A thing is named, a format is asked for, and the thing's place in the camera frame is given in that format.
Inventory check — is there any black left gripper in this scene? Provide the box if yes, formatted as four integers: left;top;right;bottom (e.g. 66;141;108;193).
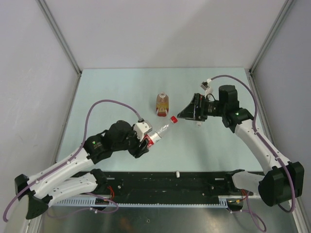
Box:
113;124;149;158

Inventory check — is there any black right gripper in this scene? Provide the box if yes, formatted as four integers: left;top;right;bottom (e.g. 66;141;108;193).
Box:
178;93;226;121

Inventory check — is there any amber tea bottle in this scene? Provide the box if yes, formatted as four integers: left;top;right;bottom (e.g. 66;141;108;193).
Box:
156;92;169;117

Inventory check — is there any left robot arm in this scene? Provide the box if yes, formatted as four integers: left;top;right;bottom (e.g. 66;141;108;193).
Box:
15;120;152;219

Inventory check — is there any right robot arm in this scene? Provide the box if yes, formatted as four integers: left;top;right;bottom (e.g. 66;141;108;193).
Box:
177;85;304;206

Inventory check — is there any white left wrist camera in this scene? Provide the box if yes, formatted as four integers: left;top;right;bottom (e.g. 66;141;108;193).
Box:
133;121;153;142

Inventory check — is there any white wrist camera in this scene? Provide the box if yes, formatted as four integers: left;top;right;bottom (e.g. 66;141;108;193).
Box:
200;79;213;98
133;121;153;142

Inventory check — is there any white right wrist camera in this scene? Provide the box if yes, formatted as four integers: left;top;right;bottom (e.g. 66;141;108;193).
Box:
200;79;213;98

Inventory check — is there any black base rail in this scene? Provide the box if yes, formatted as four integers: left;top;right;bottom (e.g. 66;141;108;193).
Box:
60;171;268;203

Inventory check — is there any white slotted cable duct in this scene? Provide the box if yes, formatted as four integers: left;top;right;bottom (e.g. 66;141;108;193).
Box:
52;197;243;208

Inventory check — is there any aluminium corner frame post right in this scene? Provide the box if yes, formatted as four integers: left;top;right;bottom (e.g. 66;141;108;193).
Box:
248;0;296;75

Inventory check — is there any aluminium corner frame post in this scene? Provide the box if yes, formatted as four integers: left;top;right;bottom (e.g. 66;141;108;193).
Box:
36;0;82;75
248;0;296;75

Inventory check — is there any aluminium corner frame post left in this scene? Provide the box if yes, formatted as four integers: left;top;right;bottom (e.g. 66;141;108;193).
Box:
36;0;82;75

